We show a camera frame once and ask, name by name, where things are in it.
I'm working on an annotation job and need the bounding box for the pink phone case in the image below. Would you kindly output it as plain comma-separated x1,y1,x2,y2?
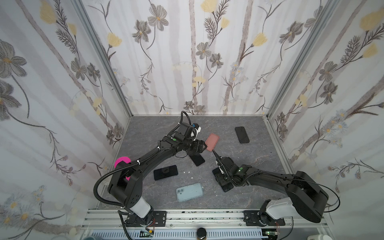
205,133,220,152

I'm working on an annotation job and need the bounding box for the black phone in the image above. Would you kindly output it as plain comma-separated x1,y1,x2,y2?
212,168,234,193
188,152,206,167

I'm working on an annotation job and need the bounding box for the black phone case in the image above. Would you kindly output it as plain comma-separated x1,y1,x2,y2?
235,127,250,144

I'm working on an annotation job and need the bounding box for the light blue phone case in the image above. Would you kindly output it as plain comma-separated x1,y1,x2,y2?
176,183,204,202

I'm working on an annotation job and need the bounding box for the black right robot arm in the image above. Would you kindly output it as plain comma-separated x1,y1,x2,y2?
213,151,329,227

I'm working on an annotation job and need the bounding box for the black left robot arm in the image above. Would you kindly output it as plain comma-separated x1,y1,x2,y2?
108,123,207,219

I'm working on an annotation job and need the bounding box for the blue-edged phone left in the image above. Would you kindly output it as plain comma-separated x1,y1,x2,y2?
154,165,178,181

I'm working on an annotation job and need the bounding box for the black round knob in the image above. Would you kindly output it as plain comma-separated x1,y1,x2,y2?
196,228,207,240

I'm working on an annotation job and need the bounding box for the magenta plastic goblet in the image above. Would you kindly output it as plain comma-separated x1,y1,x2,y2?
113,157,132,181

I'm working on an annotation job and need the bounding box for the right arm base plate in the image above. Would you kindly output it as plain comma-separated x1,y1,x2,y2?
243,211,286,227

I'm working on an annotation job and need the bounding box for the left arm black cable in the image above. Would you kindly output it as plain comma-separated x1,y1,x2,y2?
92,163,142,208

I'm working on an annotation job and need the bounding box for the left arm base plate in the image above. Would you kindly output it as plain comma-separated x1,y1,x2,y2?
123,211,167,228

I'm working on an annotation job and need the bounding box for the aluminium mounting rail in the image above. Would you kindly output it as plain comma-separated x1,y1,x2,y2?
81,209,329,233

